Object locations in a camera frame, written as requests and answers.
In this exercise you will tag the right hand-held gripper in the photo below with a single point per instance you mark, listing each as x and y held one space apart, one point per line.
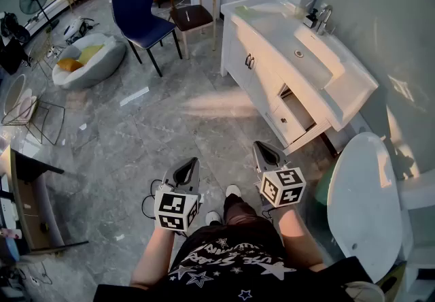
282 186

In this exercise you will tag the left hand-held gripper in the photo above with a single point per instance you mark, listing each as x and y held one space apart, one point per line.
173 210

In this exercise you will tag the person's right forearm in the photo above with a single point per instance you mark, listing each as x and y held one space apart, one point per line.
297 236

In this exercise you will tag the person's left forearm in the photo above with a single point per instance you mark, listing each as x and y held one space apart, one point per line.
153 260

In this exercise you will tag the black pump soap dispenser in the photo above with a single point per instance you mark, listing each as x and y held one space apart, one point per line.
311 19

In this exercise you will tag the white shoe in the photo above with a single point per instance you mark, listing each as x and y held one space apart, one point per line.
233 190
212 218

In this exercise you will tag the green bin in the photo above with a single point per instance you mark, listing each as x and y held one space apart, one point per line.
321 188

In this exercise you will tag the person's dark trouser leg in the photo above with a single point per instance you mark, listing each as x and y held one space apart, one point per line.
239 210

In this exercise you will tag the white vanity cabinet with sink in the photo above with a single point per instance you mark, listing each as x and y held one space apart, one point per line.
278 66

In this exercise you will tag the white paper strip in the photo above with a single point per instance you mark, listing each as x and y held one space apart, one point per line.
134 96

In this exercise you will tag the white toilet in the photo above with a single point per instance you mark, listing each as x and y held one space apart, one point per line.
363 205

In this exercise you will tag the black star-print shirt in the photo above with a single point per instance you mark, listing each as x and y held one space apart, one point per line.
238 273

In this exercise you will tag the grey bean bag seat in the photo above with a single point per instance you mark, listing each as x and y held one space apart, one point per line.
98 66

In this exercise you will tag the chrome faucet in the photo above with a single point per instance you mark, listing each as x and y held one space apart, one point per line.
324 20

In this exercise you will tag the translucent white cup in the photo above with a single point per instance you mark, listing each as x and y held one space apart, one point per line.
299 11

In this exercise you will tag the black desk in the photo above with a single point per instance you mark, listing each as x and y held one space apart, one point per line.
30 192

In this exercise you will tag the yellow cushion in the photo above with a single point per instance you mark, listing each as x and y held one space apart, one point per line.
89 53

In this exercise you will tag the wooden chair with brown seat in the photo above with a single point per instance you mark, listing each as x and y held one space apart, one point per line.
193 18

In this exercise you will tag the orange cushion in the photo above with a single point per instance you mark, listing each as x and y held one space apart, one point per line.
69 64

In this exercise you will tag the dark blue chair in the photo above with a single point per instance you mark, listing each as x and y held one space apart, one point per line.
139 21

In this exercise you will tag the white handheld appliance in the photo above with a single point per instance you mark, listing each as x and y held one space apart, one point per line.
73 27

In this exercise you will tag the black backpack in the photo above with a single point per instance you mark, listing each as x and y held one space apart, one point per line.
13 27

